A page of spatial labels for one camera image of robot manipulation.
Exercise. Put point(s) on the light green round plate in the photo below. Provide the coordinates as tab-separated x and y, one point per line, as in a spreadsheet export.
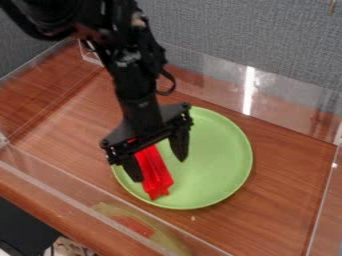
216	169

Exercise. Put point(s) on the clear acrylic enclosure wall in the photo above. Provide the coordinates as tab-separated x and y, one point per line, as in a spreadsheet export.
58	110

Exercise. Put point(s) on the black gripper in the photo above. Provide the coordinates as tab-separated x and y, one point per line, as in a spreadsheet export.
149	123

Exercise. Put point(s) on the red plastic carrot block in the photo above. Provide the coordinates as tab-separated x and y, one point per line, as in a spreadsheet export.
157	177

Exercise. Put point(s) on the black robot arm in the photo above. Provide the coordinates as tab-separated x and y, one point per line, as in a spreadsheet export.
114	30

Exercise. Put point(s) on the clear acrylic corner bracket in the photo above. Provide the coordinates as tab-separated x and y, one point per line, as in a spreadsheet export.
89	53

